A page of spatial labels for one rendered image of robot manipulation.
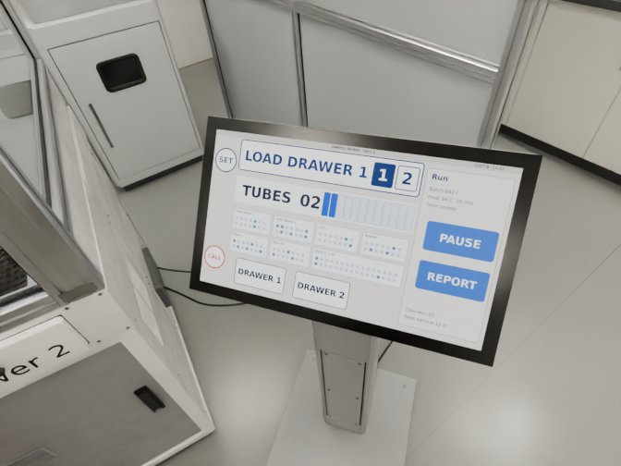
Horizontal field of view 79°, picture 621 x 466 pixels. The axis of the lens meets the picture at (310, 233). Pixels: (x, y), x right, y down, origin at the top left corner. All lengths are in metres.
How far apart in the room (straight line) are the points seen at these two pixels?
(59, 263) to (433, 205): 0.62
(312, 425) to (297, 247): 1.01
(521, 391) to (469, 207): 1.25
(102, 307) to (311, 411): 0.94
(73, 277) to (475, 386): 1.43
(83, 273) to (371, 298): 0.51
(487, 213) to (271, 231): 0.33
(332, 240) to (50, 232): 0.45
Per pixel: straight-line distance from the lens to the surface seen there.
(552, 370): 1.85
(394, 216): 0.59
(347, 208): 0.60
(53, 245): 0.75
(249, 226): 0.65
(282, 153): 0.63
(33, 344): 0.89
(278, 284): 0.64
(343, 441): 1.52
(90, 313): 0.87
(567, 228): 2.41
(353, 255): 0.60
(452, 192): 0.59
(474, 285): 0.60
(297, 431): 1.54
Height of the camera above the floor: 1.52
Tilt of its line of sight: 46 degrees down
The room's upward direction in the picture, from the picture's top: 6 degrees counter-clockwise
